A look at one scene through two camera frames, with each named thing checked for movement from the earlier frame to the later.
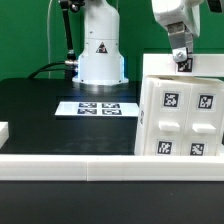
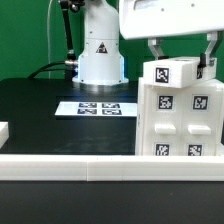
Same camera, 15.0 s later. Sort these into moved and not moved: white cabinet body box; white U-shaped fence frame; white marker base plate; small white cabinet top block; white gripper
Moved: white cabinet body box; small white cabinet top block; white gripper
Not moved: white U-shaped fence frame; white marker base plate
